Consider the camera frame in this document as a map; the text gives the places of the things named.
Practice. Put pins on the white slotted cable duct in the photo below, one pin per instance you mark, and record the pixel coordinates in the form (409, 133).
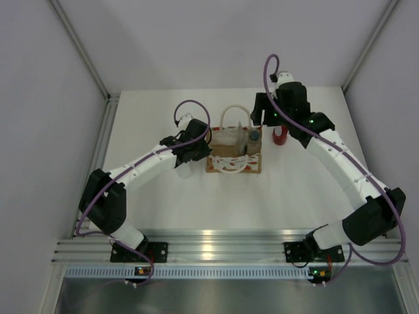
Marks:
(189, 272)

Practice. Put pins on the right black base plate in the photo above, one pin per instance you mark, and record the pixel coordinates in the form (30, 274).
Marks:
(300, 252)

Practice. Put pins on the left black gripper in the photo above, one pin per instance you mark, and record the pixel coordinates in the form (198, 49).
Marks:
(205, 152)

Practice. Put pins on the red bottle with red cap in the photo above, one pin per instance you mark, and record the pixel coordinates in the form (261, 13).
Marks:
(279, 135)

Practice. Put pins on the right aluminium frame post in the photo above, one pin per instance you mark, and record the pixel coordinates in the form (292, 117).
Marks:
(372, 38)

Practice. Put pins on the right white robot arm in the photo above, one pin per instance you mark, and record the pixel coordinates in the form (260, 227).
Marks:
(376, 208)

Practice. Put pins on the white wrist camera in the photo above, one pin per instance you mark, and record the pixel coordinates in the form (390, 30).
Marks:
(187, 116)
(284, 77)

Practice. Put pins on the aluminium frame post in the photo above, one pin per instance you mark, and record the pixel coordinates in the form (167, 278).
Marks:
(79, 47)
(372, 38)

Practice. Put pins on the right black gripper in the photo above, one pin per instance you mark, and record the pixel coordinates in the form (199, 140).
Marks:
(262, 103)

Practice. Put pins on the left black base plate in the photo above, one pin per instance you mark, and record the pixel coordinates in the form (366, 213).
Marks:
(156, 252)

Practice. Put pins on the translucent bottle with black cap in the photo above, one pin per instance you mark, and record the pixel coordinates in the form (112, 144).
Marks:
(184, 170)

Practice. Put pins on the small jar with grey lid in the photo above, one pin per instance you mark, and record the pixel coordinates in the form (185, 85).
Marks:
(254, 135)

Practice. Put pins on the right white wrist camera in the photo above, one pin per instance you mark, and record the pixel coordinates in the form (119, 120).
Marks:
(284, 77)

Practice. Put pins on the canvas bag with strawberry print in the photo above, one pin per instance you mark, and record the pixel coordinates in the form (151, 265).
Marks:
(222, 142)

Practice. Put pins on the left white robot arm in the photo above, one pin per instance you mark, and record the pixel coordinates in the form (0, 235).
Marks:
(104, 199)

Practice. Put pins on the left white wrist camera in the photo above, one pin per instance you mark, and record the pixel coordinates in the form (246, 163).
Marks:
(187, 116)

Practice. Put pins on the clear plastic sachet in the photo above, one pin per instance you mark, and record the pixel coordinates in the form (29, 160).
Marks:
(241, 140)

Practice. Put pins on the left aluminium frame post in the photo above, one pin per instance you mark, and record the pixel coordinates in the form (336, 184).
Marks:
(79, 47)

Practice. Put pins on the aluminium mounting rail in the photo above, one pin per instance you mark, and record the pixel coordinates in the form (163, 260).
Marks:
(263, 247)

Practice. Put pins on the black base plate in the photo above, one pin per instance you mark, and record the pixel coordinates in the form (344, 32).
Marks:
(156, 252)
(300, 252)

